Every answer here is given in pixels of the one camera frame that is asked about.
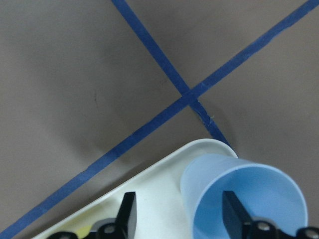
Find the cream plastic tray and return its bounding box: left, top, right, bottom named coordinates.
left=36, top=139, right=237, bottom=239

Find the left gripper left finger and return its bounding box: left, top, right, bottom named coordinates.
left=115, top=192, right=137, bottom=239

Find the yellow cup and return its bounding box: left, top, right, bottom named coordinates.
left=75, top=226, right=92, bottom=239

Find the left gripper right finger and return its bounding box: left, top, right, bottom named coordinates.
left=222, top=191, right=253, bottom=239

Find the pale blue cup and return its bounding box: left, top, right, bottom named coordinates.
left=180, top=154, right=308, bottom=239

